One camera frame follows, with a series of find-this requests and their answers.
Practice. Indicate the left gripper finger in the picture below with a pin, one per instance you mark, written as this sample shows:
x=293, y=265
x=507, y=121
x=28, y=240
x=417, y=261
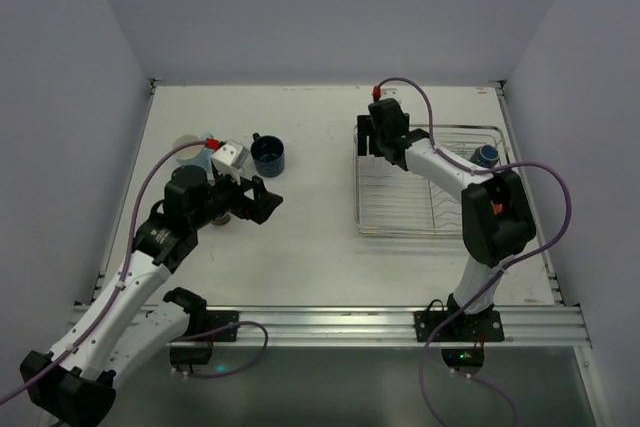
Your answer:
x=258, y=206
x=253, y=187

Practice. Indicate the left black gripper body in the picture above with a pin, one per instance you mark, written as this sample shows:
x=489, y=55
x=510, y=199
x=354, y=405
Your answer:
x=247, y=198

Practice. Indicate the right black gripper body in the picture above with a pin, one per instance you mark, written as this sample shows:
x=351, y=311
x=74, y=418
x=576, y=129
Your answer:
x=365, y=134

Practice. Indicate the white cup brown band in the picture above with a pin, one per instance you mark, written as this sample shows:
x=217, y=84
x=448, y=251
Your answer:
x=220, y=221

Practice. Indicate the large dark blue mug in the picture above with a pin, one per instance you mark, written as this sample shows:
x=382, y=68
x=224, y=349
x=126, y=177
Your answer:
x=268, y=155

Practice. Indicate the light blue mug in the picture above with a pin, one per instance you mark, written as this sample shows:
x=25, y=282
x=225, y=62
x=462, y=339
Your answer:
x=194, y=155

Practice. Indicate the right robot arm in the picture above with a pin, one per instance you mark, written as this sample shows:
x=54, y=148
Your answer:
x=496, y=217

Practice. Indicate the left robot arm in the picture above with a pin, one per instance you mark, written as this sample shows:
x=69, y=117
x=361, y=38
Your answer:
x=77, y=380

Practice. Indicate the small dark blue cup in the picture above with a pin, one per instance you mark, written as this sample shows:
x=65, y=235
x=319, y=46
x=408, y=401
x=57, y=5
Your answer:
x=486, y=156

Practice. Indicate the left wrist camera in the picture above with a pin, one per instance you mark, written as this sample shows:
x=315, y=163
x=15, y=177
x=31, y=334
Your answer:
x=229, y=160

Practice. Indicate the metal wire dish rack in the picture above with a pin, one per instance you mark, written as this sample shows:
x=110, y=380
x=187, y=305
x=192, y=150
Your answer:
x=391, y=202

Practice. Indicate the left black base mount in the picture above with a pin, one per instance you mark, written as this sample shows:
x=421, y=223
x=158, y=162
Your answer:
x=190, y=357

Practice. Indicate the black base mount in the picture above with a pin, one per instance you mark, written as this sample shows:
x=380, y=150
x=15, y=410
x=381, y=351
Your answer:
x=190, y=357
x=470, y=334

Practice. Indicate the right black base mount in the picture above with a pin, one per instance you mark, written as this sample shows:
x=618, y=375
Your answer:
x=470, y=334

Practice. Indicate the aluminium front rail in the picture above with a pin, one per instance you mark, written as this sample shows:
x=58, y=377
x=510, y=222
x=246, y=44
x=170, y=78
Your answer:
x=523, y=326

